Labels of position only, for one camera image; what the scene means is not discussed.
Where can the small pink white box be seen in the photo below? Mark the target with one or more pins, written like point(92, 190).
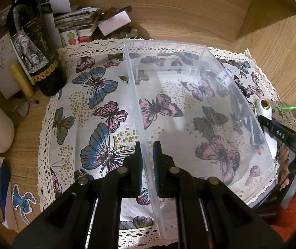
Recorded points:
point(115, 22)

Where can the clear plastic storage box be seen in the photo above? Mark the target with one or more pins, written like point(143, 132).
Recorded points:
point(199, 102)

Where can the white handwritten note paper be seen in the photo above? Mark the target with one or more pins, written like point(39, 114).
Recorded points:
point(8, 85)

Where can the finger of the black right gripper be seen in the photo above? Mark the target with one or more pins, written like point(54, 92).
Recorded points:
point(275, 129)

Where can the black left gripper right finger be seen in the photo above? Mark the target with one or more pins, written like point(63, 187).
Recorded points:
point(170, 180)

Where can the dark wine bottle elephant label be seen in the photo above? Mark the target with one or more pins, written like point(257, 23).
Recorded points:
point(31, 42)

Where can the eyeglasses on desk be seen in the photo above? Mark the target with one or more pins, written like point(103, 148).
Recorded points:
point(20, 109)

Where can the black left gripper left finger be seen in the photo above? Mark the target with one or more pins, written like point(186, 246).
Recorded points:
point(126, 180)

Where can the stack of books and papers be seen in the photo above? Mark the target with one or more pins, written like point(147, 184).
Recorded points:
point(63, 18)

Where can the yellow lip balm tube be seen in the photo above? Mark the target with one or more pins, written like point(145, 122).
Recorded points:
point(21, 79)

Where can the blue cartoon sticker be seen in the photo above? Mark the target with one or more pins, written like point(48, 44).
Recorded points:
point(22, 203)

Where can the orange sleeve forearm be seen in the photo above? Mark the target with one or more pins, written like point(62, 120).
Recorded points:
point(285, 220)

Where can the butterfly print lace cloth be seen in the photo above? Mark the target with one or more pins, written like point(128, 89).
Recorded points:
point(89, 129)

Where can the white handheld massager device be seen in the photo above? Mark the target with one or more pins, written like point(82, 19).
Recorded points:
point(263, 108)

